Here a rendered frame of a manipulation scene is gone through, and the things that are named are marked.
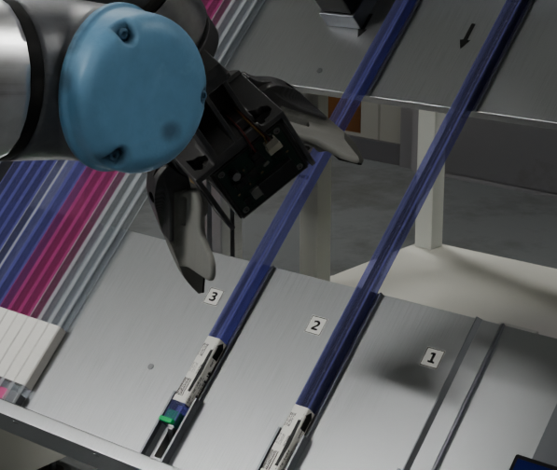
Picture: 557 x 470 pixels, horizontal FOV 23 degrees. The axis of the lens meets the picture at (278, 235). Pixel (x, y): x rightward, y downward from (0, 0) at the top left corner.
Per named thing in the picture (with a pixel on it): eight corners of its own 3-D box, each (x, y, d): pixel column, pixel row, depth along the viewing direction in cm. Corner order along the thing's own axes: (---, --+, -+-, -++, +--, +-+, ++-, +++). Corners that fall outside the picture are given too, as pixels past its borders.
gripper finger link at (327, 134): (393, 194, 96) (290, 175, 90) (350, 155, 100) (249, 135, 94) (411, 155, 94) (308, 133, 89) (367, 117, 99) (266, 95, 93)
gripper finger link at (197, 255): (190, 334, 93) (202, 218, 88) (155, 288, 97) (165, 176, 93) (231, 325, 94) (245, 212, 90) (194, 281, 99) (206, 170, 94)
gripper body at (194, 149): (232, 240, 88) (143, 118, 80) (176, 178, 94) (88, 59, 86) (324, 166, 89) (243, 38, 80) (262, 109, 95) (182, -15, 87)
